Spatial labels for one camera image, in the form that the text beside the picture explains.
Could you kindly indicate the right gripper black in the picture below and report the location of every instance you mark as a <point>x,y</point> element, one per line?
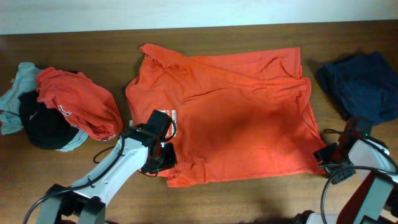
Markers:
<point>322,153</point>

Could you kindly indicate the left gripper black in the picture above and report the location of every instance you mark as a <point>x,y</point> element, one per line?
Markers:
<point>171,161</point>

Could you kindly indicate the red t-shirt white print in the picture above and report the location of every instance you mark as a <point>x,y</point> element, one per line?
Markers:
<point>236,117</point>

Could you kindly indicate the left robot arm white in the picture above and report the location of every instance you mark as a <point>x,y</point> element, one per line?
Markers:
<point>144,148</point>

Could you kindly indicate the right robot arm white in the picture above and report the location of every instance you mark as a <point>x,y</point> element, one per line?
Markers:
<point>357,152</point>

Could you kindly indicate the red crumpled t-shirt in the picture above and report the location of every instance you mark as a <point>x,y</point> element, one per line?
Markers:
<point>84,104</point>

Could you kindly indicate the folded navy blue garment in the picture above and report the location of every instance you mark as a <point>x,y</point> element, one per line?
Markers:
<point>362,85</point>

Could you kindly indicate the black garment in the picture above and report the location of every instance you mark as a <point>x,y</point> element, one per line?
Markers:
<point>46,127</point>

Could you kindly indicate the grey t-shirt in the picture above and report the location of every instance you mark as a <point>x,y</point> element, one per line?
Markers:
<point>25,82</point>

